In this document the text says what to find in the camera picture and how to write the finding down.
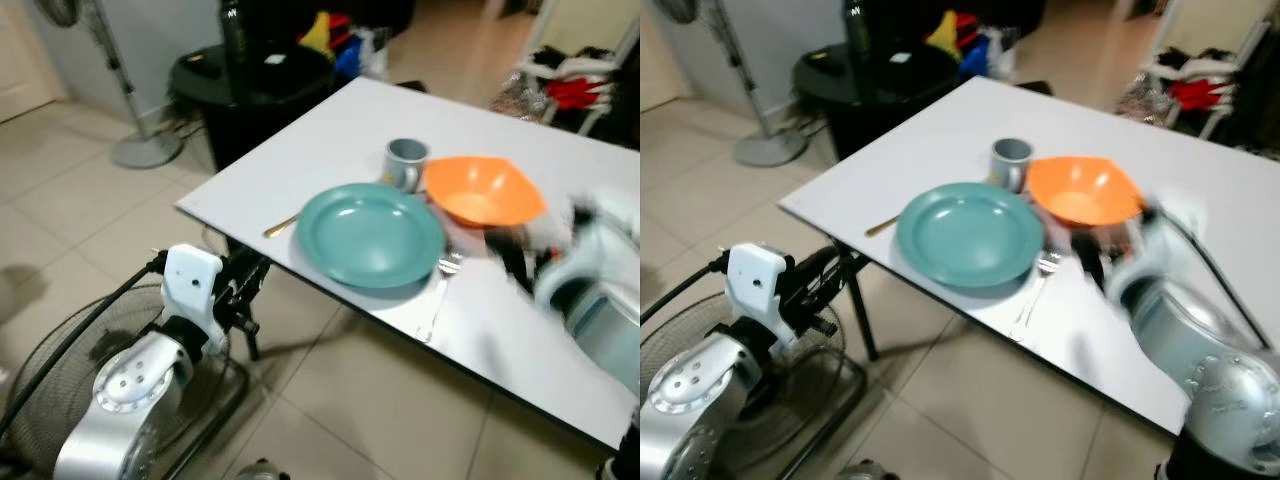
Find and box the teal round plate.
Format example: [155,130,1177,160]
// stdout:
[896,182,1046,289]
[295,183,447,291]

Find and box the grey left robot foot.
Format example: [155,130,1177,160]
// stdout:
[235,458,291,480]
[836,460,901,480]

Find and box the black table leg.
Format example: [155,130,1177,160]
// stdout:
[228,240,263,363]
[838,244,881,363]

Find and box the silver fork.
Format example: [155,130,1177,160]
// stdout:
[1010,250,1063,337]
[415,252,464,344]

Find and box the dark tall bottle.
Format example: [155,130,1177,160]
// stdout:
[843,0,877,93]
[220,0,257,107]

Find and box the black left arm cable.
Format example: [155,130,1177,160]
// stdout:
[640,252,731,325]
[0,252,169,437]

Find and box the red garment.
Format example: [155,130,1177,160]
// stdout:
[545,78,605,111]
[1170,80,1233,113]

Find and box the orange plastic bowl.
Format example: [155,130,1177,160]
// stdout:
[422,156,547,229]
[1026,156,1145,228]

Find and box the cream door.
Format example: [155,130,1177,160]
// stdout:
[640,0,693,113]
[0,0,57,125]

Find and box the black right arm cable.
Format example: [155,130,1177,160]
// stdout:
[1155,208,1279,353]

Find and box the grey ceramic mug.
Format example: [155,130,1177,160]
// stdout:
[383,138,430,193]
[989,138,1035,193]

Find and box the white clothes rack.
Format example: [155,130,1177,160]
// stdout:
[508,0,641,138]
[1138,0,1280,143]

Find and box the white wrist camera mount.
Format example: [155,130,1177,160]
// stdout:
[566,196,641,251]
[727,242,792,341]
[1140,198,1206,263]
[160,243,227,353]

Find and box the black garment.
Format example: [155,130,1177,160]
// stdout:
[525,44,617,73]
[1152,46,1241,77]

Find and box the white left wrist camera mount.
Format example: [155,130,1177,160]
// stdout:
[727,242,792,341]
[160,243,227,353]

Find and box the grey standing fan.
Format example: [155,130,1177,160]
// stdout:
[655,0,809,168]
[35,0,185,170]

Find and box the patterned floor rug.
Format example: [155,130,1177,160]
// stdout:
[1112,72,1173,126]
[488,70,549,123]

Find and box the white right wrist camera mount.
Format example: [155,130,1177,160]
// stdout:
[566,196,641,251]
[1140,198,1206,263]

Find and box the yellow cloth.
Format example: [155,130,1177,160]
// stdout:
[926,12,961,61]
[300,12,335,61]

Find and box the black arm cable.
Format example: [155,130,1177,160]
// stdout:
[1155,208,1279,353]
[640,252,731,325]
[0,252,169,437]

